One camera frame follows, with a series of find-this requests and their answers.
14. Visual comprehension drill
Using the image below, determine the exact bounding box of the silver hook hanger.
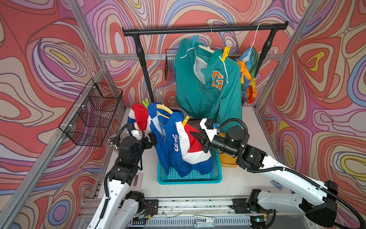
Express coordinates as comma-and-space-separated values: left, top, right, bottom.
198, 26, 214, 53

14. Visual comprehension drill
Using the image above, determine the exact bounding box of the black clothes rack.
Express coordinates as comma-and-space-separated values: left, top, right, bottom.
123, 21, 289, 102

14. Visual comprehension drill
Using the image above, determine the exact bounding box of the cup of pencils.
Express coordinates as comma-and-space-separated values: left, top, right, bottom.
108, 134, 121, 149

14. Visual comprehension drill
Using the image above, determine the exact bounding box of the teal green jacket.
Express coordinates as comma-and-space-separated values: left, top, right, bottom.
173, 38, 242, 125

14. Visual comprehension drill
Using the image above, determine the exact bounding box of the blue white red jacket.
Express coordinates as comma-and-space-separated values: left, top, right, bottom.
128, 103, 213, 177

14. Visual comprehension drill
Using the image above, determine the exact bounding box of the small black wire basket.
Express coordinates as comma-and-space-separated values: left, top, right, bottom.
165, 49, 178, 82

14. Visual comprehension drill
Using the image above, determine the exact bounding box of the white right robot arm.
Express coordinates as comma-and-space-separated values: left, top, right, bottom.
191, 118, 366, 229

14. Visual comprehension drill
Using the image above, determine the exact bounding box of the white wire hanger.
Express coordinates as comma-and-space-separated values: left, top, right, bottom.
244, 24, 261, 63

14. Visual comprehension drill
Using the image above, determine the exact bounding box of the pink calculator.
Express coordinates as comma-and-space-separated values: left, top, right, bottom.
131, 173, 143, 189

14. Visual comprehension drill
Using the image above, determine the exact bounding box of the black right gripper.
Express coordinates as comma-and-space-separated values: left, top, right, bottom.
190, 129, 239, 157

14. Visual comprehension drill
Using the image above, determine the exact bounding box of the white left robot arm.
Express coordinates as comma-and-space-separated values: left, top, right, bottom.
88, 124, 157, 229

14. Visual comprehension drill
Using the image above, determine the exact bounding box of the yellow plastic tray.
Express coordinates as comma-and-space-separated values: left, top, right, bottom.
217, 133, 239, 168

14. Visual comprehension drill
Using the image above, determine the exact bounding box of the teal plastic basket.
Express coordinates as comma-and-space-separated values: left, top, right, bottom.
157, 150, 222, 185

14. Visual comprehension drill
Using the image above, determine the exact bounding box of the green clothespin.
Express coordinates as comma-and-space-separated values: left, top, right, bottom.
142, 98, 150, 109

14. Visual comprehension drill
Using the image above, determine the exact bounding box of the blue clothespin on teal jacket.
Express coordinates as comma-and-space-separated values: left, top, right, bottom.
192, 35, 199, 47

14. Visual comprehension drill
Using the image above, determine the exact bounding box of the wooden hanger gold hook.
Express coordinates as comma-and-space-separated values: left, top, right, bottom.
156, 87, 173, 119

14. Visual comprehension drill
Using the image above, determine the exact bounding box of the multicolour patchwork jacket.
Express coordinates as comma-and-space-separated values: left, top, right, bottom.
236, 47, 259, 104

